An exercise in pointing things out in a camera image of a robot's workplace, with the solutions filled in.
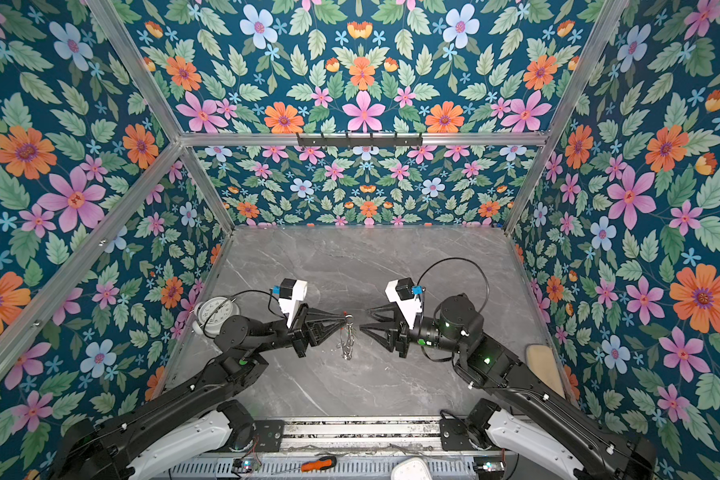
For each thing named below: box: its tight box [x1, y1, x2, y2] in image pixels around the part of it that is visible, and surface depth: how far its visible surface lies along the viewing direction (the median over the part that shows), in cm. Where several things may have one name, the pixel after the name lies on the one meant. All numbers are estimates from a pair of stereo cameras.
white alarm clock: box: [192, 296, 241, 337], surface depth 93 cm
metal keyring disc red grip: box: [341, 310, 355, 361], surface depth 60 cm
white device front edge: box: [391, 457, 433, 480], surface depth 68 cm
